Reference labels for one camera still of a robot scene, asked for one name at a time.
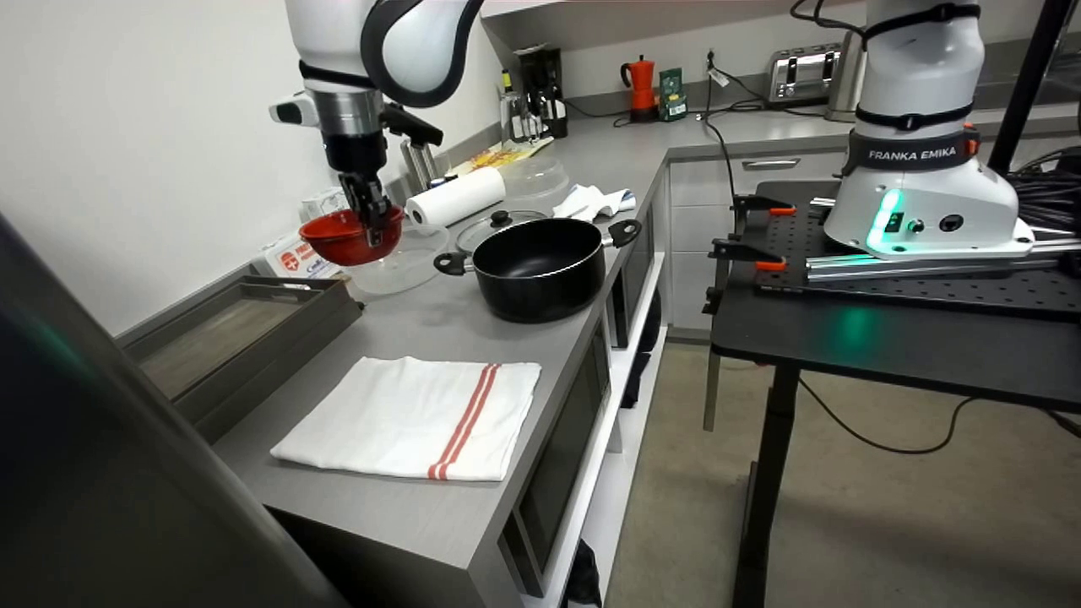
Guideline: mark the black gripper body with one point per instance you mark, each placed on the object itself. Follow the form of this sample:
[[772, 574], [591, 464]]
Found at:
[[359, 158]]

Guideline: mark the red bowl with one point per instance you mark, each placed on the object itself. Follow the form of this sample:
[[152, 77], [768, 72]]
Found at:
[[337, 238]]

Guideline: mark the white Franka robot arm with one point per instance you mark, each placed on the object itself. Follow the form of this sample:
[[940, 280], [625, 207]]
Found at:
[[924, 68]]

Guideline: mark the steel shaker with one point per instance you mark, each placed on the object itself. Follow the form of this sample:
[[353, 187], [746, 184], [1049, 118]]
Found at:
[[430, 161], [414, 163]]

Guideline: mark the white paper towel roll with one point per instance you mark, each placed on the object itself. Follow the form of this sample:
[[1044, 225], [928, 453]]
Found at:
[[457, 201]]

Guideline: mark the red and white sign card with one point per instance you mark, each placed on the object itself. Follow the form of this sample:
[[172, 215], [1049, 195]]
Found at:
[[295, 260]]

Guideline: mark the glass pot lid black knob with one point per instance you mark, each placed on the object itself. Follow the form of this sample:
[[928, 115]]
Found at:
[[495, 225]]

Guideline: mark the black cooking pot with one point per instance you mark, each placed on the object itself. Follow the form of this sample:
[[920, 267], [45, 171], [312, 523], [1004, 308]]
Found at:
[[537, 273]]

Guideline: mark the black coffee machine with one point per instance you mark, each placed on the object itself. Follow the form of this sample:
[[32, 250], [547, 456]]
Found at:
[[533, 95]]

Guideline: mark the gray metal tray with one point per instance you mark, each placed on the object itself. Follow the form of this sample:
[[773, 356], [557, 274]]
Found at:
[[224, 342]]

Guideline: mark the crumpled white cloth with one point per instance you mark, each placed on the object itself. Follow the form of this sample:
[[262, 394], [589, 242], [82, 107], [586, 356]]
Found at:
[[594, 205]]

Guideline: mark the folded white towel red stripes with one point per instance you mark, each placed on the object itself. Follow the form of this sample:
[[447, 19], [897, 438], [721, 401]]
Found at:
[[408, 417]]

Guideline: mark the red coffee pot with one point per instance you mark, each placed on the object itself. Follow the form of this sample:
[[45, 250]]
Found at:
[[640, 85]]

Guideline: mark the built-in black oven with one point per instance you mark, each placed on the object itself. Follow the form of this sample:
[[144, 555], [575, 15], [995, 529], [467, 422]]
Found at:
[[562, 449]]

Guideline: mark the green box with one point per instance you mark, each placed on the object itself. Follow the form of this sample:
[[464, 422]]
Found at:
[[674, 95]]

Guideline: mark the gray steel kitchen counter cabinet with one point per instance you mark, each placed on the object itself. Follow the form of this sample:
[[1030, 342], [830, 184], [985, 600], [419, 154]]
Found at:
[[610, 426]]

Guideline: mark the orange black clamp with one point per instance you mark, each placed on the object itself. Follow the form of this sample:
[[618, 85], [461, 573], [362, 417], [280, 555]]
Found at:
[[764, 207], [746, 258]]

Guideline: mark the steel toaster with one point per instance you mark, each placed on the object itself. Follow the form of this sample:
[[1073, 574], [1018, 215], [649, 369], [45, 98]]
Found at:
[[804, 72]]

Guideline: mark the black perforated robot table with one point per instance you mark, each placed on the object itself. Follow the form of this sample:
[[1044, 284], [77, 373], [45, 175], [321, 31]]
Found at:
[[890, 326]]

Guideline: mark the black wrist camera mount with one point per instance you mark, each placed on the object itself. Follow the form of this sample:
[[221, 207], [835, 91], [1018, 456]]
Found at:
[[408, 122]]

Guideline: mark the aluminium rail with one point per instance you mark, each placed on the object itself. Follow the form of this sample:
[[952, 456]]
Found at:
[[933, 260]]

